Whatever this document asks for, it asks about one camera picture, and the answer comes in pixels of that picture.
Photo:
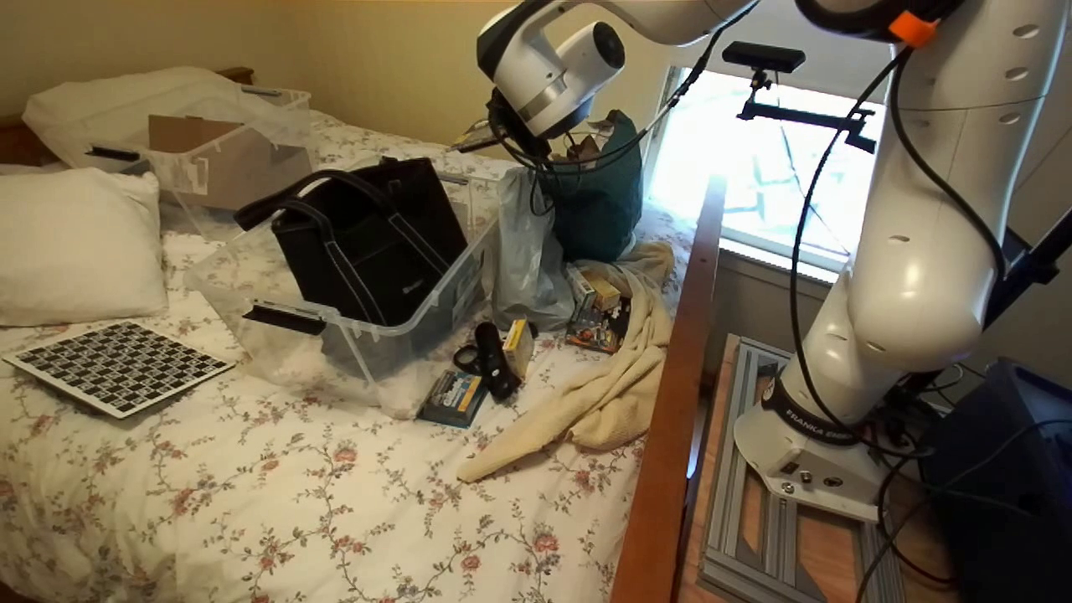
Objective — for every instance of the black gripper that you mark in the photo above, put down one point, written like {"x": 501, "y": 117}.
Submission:
{"x": 519, "y": 134}

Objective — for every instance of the grey robot base platform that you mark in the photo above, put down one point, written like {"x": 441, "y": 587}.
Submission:
{"x": 739, "y": 525}

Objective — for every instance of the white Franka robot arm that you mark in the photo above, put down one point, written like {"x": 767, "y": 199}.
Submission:
{"x": 924, "y": 280}

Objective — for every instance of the teal fabric bag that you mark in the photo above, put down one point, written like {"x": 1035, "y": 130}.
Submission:
{"x": 604, "y": 214}

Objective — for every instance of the grey plastic shopping bag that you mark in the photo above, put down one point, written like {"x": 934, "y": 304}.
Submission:
{"x": 525, "y": 270}

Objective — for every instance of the black tote bag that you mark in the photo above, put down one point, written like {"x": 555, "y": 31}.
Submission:
{"x": 370, "y": 239}

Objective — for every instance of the dark striped book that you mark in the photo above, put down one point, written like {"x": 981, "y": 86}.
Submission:
{"x": 453, "y": 401}

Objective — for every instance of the small yellow packet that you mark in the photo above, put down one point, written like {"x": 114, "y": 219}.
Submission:
{"x": 516, "y": 342}

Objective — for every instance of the small black device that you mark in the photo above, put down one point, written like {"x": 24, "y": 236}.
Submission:
{"x": 491, "y": 358}

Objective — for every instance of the clear plastic storage bin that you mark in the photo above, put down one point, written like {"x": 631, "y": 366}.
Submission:
{"x": 403, "y": 335}

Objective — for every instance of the bright window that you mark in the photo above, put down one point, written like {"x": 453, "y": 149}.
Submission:
{"x": 772, "y": 188}

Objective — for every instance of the cream towel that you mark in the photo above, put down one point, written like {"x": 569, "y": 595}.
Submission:
{"x": 604, "y": 390}

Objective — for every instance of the brown cardboard box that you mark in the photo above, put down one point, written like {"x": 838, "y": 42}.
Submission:
{"x": 236, "y": 162}

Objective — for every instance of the clear bin with cardboard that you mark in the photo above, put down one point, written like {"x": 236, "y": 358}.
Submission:
{"x": 188, "y": 187}

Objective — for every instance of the brown wooden bed footboard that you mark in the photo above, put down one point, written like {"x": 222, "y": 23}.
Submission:
{"x": 670, "y": 447}

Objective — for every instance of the white plastic sheet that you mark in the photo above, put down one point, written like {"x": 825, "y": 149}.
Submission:
{"x": 123, "y": 103}

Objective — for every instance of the white pillow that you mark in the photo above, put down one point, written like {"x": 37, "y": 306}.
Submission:
{"x": 79, "y": 239}

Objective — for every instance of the black white checkerboard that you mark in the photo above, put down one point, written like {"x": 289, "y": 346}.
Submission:
{"x": 118, "y": 366}

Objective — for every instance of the dark blue case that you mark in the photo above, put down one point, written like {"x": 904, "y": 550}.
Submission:
{"x": 1005, "y": 490}

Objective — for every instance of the black exterior camera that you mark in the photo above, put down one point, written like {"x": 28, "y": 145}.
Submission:
{"x": 762, "y": 55}

